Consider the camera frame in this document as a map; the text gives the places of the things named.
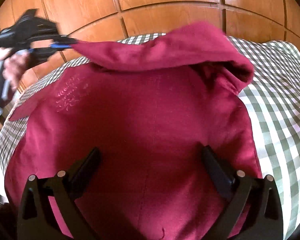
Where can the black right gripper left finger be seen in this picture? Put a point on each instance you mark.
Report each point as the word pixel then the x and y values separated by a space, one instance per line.
pixel 35 217

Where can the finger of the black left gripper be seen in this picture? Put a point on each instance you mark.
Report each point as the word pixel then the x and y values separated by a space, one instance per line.
pixel 55 39
pixel 57 46

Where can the dark red cloth garment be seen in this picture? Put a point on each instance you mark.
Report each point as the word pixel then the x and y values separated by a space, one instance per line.
pixel 149 109

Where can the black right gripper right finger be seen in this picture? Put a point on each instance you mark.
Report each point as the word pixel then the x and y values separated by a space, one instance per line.
pixel 253 208

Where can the green white checkered bed sheet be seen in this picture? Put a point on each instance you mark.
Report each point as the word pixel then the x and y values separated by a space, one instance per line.
pixel 273 104

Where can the left hand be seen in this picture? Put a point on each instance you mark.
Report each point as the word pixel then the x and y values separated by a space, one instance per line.
pixel 14 68

